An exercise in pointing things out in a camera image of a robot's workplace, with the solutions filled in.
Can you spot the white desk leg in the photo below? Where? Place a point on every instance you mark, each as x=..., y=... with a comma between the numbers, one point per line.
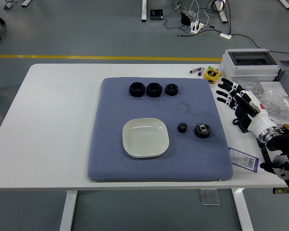
x=285, y=3
x=222, y=16
x=26, y=2
x=144, y=10

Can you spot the blue-capped marker pen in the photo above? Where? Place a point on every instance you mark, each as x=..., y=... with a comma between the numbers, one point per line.
x=201, y=71

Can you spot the black handheld device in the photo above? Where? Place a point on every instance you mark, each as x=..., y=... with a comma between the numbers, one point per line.
x=156, y=14

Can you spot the white table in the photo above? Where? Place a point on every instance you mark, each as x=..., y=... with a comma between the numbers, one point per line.
x=50, y=120

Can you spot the black power adapter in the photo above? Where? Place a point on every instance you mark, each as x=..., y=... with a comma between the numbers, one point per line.
x=185, y=18

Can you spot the blue-grey quilted mat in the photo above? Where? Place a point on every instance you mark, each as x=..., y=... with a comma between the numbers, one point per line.
x=110, y=156

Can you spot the small green yellow board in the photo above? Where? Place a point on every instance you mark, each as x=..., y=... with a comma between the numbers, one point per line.
x=280, y=191

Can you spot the bag of clear plastic parts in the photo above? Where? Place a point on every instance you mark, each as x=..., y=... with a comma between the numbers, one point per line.
x=279, y=103

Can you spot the small grey box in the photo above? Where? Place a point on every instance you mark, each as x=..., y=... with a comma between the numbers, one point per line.
x=287, y=77

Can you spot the flat white box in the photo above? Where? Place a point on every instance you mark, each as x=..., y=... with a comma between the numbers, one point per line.
x=272, y=86

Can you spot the yellow tape measure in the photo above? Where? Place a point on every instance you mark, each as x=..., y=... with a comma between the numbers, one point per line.
x=212, y=75

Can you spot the yellow push button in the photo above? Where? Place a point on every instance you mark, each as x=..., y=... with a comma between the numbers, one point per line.
x=287, y=126

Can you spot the small black hex nut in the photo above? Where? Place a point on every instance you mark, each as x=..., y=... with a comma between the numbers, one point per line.
x=168, y=91

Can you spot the large black hex nut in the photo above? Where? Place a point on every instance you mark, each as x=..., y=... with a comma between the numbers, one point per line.
x=133, y=91
x=149, y=92

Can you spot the large black gear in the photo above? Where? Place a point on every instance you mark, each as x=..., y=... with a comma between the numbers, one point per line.
x=203, y=131

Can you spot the grey electrical enclosure box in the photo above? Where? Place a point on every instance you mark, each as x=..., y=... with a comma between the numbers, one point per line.
x=245, y=69

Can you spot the purple-edged label card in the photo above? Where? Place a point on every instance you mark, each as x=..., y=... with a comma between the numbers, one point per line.
x=243, y=160

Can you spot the black silver marker pen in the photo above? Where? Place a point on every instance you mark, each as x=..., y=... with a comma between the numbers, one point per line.
x=195, y=70

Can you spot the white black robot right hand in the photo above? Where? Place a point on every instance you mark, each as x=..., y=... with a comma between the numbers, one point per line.
x=255, y=115

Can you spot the white power strip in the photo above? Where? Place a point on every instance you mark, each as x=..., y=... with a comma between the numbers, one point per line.
x=196, y=27

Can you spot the white square plate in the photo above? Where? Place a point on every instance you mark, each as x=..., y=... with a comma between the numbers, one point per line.
x=145, y=138

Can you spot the small black gear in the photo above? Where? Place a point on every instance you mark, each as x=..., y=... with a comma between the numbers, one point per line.
x=182, y=127

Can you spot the clear plastic floor plate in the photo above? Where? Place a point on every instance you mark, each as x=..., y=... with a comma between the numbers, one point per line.
x=209, y=197

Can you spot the white power adapter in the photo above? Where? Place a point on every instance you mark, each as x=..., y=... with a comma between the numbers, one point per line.
x=225, y=35

